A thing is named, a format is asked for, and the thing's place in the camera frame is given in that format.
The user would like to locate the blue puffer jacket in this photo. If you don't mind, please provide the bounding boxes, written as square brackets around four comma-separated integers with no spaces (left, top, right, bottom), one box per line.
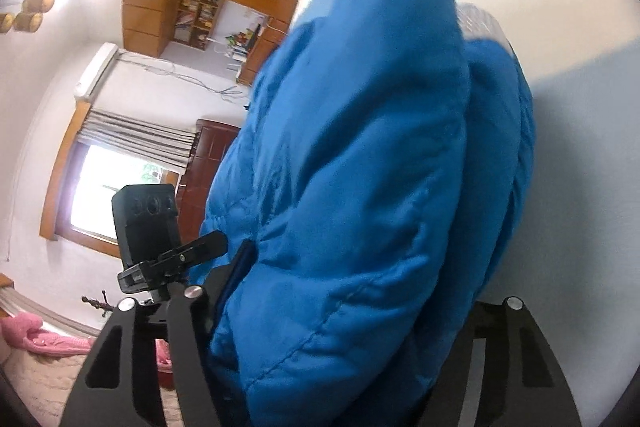
[202,0,535,426]

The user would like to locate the pink quilted blanket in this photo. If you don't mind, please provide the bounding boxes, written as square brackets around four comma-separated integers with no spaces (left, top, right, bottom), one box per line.
[0,311,177,427]

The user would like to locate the wooden framed window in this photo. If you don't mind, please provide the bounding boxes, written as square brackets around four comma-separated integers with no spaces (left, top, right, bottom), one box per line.
[39,102,179,258]

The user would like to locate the grey pleated curtain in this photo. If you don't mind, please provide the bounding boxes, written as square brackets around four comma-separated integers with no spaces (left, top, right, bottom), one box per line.
[77,109,196,173]

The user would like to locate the dark wooden headboard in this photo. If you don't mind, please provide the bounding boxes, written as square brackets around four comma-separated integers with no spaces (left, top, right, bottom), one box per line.
[176,119,239,243]

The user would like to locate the white air conditioner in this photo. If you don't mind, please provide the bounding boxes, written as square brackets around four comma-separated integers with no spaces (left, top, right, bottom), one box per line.
[74,42,119,103]

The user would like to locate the wooden desk with clutter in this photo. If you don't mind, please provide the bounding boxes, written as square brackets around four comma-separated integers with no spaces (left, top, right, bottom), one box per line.
[231,16,288,86]

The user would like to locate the wooden ceiling lamp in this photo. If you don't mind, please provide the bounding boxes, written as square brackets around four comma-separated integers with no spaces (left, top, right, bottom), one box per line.
[1,0,55,35]

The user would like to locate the blue and white bedsheet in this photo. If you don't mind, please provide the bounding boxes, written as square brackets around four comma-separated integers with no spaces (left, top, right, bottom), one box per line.
[294,0,639,426]

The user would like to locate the black camera box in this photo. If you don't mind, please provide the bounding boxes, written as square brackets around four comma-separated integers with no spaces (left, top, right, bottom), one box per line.
[112,183,181,269]

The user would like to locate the wall bookshelf with items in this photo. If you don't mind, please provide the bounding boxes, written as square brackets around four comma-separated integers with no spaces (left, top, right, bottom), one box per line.
[172,0,224,51]

